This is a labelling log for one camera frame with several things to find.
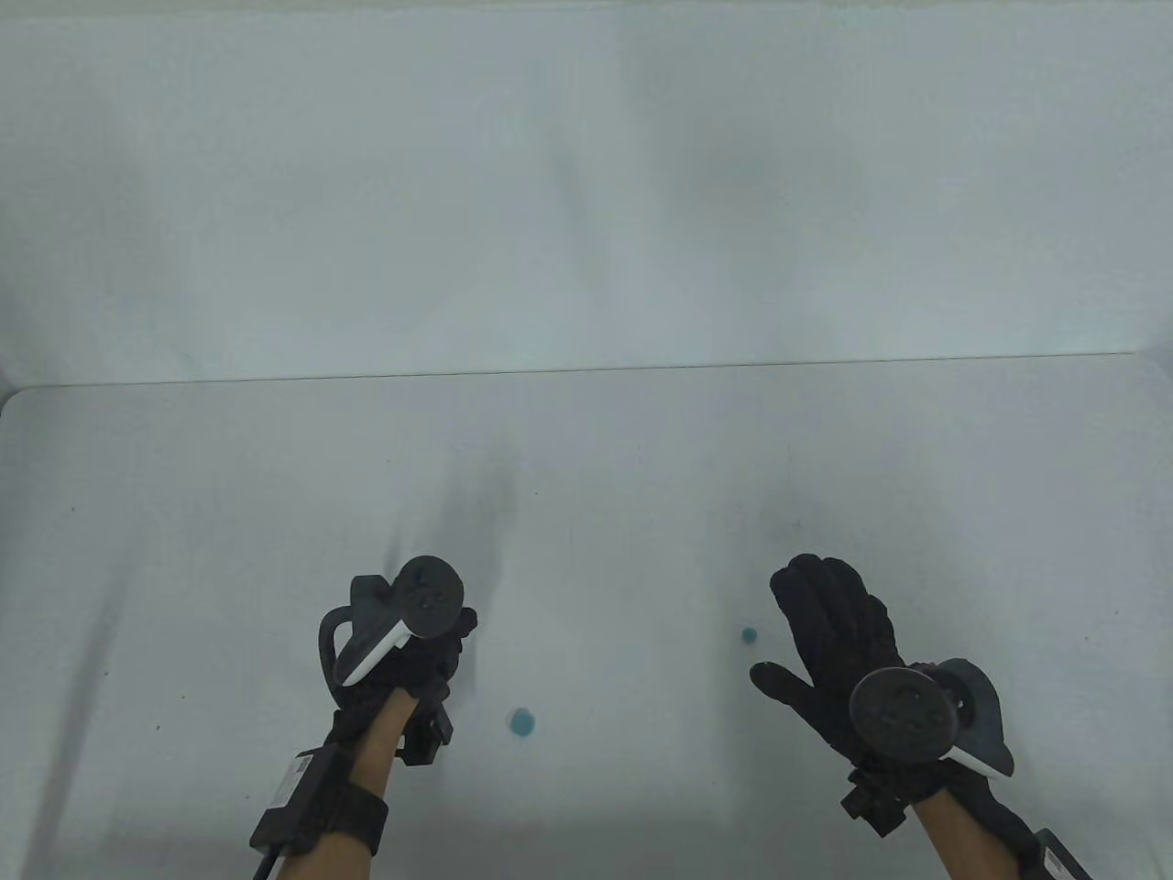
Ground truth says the person's right hand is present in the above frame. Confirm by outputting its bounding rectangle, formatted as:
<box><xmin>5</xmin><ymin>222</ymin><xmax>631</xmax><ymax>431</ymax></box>
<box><xmin>750</xmin><ymin>553</ymin><xmax>974</xmax><ymax>800</ymax></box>

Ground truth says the person's left hand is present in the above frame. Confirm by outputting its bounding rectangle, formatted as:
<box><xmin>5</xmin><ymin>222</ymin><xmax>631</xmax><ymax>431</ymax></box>
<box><xmin>328</xmin><ymin>608</ymin><xmax>479</xmax><ymax>745</ymax></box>

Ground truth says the person's right forearm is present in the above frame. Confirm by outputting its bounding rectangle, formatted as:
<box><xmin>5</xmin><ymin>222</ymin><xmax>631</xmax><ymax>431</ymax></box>
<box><xmin>916</xmin><ymin>793</ymin><xmax>1002</xmax><ymax>880</ymax></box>

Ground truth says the person's left forearm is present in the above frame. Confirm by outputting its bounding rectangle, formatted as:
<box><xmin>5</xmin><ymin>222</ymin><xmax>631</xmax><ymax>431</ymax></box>
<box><xmin>275</xmin><ymin>689</ymin><xmax>424</xmax><ymax>880</ymax></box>

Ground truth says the black box with label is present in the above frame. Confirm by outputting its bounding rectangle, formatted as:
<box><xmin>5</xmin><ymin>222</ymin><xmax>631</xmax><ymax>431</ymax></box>
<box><xmin>249</xmin><ymin>747</ymin><xmax>354</xmax><ymax>853</ymax></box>
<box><xmin>1036</xmin><ymin>830</ymin><xmax>1091</xmax><ymax>880</ymax></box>

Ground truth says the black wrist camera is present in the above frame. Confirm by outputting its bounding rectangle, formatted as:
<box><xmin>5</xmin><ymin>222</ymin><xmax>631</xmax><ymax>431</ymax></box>
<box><xmin>396</xmin><ymin>698</ymin><xmax>455</xmax><ymax>769</ymax></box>
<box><xmin>841</xmin><ymin>768</ymin><xmax>917</xmax><ymax>839</ymax></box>

